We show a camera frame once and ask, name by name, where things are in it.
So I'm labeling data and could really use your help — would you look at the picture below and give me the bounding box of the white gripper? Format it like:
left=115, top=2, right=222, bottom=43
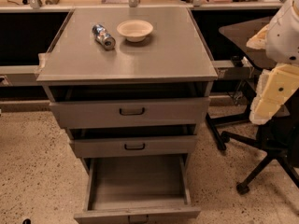
left=249, top=63, right=299, bottom=125

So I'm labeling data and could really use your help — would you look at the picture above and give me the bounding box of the grey bottom drawer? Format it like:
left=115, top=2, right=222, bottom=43
left=74, top=155, right=200, bottom=224

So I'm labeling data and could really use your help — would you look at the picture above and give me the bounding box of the grey drawer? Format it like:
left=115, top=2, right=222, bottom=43
left=50, top=91, right=210, bottom=129
left=70, top=125, right=197, bottom=158
left=74, top=155, right=200, bottom=224

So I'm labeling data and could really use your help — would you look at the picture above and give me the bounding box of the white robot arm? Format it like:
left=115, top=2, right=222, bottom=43
left=247, top=0, right=299, bottom=125

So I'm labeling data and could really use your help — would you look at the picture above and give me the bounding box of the grey drawer cabinet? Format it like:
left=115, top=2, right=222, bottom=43
left=36, top=6, right=219, bottom=173

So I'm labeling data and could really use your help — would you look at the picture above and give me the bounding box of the grey middle drawer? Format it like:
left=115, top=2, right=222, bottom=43
left=70, top=125, right=197, bottom=158

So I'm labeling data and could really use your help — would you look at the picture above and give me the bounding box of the grey top drawer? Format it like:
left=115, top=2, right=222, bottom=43
left=50, top=91, right=210, bottom=129

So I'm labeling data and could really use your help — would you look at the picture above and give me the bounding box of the black office chair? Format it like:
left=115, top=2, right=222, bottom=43
left=205, top=15, right=299, bottom=196

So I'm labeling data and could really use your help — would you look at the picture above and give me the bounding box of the white paper bowl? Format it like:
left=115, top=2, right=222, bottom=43
left=117, top=20, right=153, bottom=42

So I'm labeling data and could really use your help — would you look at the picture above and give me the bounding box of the grey metal rail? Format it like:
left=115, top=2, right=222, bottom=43
left=0, top=65, right=39, bottom=87

